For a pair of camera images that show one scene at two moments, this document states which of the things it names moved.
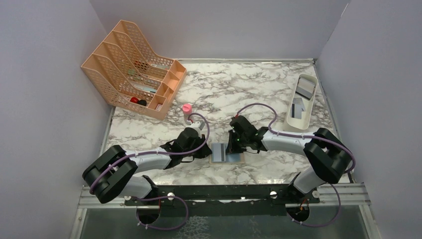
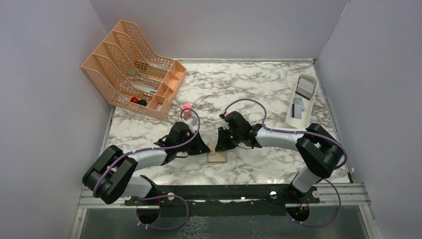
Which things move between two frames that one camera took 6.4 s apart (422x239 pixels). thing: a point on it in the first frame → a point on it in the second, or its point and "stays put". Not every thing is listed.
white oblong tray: [303, 124] stays put
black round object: [142, 102] stays put
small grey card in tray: [296, 108] stays put
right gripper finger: [234, 146] → [222, 139]
